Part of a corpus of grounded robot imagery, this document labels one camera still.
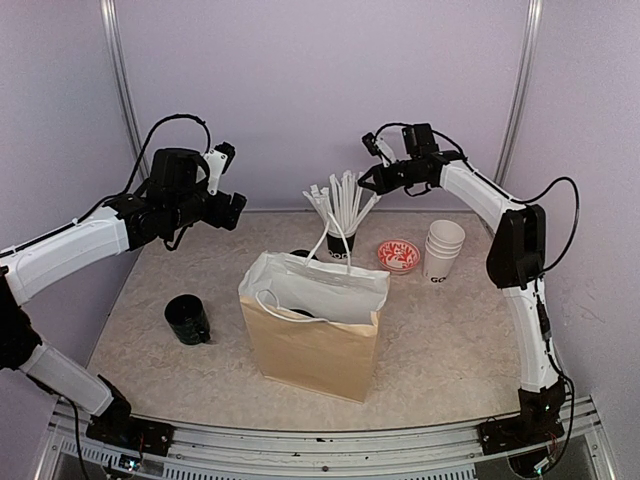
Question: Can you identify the red patterned bowl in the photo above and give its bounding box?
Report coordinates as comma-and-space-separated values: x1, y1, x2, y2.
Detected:
377, 239, 421, 275

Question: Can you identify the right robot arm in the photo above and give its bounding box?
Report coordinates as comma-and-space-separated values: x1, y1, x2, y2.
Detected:
358, 123, 572, 444

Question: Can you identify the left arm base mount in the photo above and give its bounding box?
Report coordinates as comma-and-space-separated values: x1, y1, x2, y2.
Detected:
86, 417, 175, 457

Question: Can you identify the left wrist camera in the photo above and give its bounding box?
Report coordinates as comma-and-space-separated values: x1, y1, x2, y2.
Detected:
203, 142, 236, 196

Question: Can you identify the stack of white paper cups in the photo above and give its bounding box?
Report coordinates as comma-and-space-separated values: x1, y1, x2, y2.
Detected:
423, 219, 466, 285

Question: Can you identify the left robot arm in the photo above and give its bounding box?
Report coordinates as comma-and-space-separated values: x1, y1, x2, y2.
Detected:
1, 142, 247, 445

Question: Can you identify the aluminium front rail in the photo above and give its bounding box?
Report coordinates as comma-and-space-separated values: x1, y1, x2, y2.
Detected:
39, 394, 616, 480

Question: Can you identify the aluminium post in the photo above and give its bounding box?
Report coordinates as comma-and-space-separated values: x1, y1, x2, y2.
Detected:
99, 0, 141, 156
494, 0, 544, 185

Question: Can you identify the black cup holding straws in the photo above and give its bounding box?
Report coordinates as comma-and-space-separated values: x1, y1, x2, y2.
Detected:
326, 232, 356, 260

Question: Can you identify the stack of black lids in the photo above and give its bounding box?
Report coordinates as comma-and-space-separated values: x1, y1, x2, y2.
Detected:
290, 249, 310, 257

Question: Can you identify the brown paper bag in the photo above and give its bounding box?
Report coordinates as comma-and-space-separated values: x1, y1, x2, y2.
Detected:
237, 212, 391, 404

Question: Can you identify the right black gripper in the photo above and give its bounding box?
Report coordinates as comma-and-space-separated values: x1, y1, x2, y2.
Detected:
358, 157, 427, 194

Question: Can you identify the bundle of wrapped white straws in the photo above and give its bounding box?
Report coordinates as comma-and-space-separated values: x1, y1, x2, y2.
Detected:
302, 170, 380, 237

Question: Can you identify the right aluminium post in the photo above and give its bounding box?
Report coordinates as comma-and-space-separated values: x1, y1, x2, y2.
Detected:
494, 0, 544, 185

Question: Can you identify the left aluminium post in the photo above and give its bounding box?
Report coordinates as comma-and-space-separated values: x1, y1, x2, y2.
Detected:
99, 0, 141, 156

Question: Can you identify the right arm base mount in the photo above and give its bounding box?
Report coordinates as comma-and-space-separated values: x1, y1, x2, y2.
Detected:
477, 414, 565, 455

